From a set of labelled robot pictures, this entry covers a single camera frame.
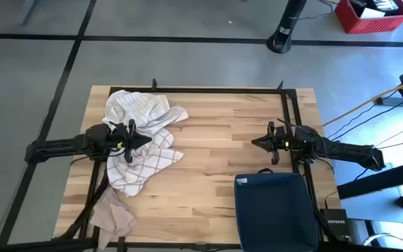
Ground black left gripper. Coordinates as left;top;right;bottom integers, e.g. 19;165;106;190
108;118;153;165

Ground grey metal leg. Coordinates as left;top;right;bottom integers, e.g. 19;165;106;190
21;0;38;27

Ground yellow cable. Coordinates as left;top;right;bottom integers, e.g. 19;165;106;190
322;78;403;127

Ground cream towel thin grey plaid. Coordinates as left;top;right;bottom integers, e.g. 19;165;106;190
101;89;190;138

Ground black metal beam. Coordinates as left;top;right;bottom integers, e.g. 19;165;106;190
337;157;403;200

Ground grey power brick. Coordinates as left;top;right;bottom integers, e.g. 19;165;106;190
376;97;403;107

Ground white box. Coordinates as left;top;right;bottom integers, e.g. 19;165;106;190
360;7;386;20

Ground black network switch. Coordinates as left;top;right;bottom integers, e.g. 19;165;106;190
319;208;351;242

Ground white towel wide brown checks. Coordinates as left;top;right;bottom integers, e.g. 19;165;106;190
106;127;185;198

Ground black pedestal stand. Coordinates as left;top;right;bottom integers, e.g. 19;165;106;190
266;0;308;55

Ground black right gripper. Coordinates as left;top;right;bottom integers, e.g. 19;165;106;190
251;121;297;166

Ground red plastic crate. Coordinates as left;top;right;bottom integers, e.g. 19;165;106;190
334;0;403;35

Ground black device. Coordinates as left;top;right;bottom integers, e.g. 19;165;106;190
349;0;400;11

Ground thin grey floor cable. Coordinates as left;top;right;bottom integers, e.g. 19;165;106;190
378;139;403;151
374;124;403;148

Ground white cable loop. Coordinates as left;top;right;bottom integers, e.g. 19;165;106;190
361;232;403;248

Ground plain beige towel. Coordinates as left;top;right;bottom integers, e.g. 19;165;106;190
89;187;138;250

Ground navy blue fabric basket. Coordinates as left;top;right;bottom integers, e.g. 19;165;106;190
234;168;320;252

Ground black aluminium table frame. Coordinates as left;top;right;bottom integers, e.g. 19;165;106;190
0;78;349;252

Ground black floor cable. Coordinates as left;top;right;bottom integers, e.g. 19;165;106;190
327;89;400;140
337;100;403;141

